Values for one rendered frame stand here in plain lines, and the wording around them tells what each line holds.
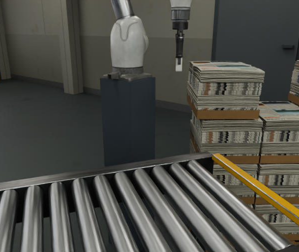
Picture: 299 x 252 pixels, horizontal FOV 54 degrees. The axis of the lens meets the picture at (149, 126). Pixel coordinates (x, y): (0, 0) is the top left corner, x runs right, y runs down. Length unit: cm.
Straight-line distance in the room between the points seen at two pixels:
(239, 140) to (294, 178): 36
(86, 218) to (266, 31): 344
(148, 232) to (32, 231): 26
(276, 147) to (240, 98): 32
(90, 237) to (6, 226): 21
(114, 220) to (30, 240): 19
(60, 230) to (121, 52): 90
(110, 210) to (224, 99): 81
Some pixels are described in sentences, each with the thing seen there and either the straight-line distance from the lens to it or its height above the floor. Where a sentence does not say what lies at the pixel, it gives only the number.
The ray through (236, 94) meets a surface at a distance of 138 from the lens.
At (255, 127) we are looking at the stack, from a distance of 146.
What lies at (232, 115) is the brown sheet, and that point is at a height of 86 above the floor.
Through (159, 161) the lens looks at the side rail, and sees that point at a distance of 101.
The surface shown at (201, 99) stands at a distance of 135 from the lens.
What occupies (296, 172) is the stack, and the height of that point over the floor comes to 56.
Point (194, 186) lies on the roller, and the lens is 88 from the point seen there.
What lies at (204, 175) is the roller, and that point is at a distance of 95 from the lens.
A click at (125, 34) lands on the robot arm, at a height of 121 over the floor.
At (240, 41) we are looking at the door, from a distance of 401.
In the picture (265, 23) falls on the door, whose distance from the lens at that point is 391.
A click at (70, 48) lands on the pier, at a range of 582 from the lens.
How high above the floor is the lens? 124
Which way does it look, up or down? 19 degrees down
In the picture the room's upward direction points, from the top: straight up
